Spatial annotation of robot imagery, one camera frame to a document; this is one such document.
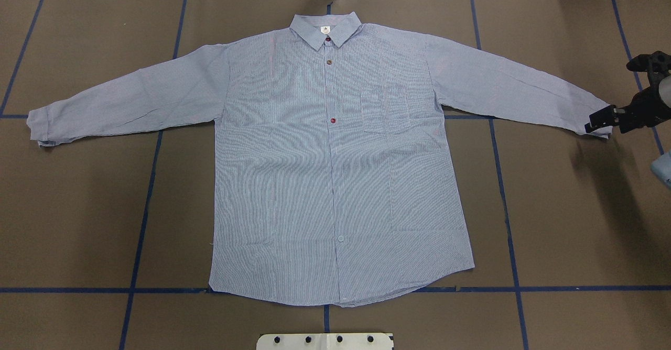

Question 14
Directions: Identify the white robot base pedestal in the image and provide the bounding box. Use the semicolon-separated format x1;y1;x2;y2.
256;333;395;349

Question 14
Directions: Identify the light blue striped shirt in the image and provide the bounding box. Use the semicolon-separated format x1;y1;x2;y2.
27;13;606;307

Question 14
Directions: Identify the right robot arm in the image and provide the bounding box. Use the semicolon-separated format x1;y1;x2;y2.
584;51;670;135

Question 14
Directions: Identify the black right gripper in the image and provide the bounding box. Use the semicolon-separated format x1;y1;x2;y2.
585;51;670;134

